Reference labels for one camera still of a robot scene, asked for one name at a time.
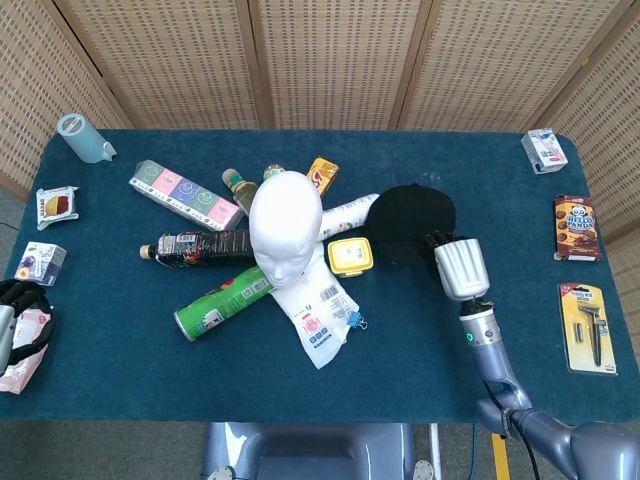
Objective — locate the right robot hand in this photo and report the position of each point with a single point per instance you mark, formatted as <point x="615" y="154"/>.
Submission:
<point x="462" y="267"/>

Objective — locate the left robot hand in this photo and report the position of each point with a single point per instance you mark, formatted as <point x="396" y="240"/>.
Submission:
<point x="27" y="300"/>

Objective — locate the pink plastic packet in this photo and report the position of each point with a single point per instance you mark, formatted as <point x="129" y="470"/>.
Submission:
<point x="22" y="372"/>

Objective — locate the black baseball cap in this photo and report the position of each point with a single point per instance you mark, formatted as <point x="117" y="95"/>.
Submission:
<point x="405" y="215"/>

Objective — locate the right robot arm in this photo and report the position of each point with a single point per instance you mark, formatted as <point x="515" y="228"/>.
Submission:
<point x="492" y="360"/>

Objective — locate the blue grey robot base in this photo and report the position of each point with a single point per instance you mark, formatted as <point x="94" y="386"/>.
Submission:
<point x="310" y="450"/>

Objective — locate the white mannequin head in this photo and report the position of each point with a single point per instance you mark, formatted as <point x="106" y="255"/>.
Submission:
<point x="285" y="220"/>

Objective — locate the purple white small box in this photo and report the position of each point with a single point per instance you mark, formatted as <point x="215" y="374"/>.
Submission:
<point x="40" y="262"/>

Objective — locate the white snack packet red print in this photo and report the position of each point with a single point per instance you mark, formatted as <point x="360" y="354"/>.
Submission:
<point x="56" y="207"/>

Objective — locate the yellow lid green tub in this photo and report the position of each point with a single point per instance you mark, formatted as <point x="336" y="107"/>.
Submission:
<point x="350" y="255"/>

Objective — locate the blue binder clip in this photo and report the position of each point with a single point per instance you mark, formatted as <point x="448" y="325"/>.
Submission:
<point x="356" y="319"/>

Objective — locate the brown Hello Panda box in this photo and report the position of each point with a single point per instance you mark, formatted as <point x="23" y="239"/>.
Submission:
<point x="576" y="227"/>

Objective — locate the white drink bottle yellow cap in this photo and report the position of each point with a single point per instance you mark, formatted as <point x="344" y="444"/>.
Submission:
<point x="347" y="212"/>

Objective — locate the white blue red box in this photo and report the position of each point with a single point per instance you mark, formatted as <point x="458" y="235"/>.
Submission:
<point x="544" y="150"/>

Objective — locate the blue felt table mat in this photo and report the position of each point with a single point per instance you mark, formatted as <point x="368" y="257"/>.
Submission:
<point x="150" y="380"/>

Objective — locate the yellow razor blister pack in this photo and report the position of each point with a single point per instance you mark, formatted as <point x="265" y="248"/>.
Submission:
<point x="587" y="345"/>

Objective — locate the white printed plastic bag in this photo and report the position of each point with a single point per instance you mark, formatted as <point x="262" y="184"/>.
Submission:
<point x="315" y="325"/>

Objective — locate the light blue plastic pitcher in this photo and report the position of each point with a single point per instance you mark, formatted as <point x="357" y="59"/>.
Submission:
<point x="85" y="142"/>

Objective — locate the dark tea bottle black label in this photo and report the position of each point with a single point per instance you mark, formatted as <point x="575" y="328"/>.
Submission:
<point x="205" y="247"/>

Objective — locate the white table leg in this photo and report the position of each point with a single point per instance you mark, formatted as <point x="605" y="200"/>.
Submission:
<point x="435" y="452"/>

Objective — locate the multicolour tissue pack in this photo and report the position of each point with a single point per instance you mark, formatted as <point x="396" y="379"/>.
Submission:
<point x="182" y="192"/>

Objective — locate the green chips can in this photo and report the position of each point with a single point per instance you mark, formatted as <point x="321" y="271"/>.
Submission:
<point x="220" y="305"/>

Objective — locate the small brown bottle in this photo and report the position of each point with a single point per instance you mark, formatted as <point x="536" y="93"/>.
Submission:
<point x="241" y="192"/>

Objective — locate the woven bamboo folding screen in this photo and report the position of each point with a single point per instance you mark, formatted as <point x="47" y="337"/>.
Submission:
<point x="325" y="60"/>

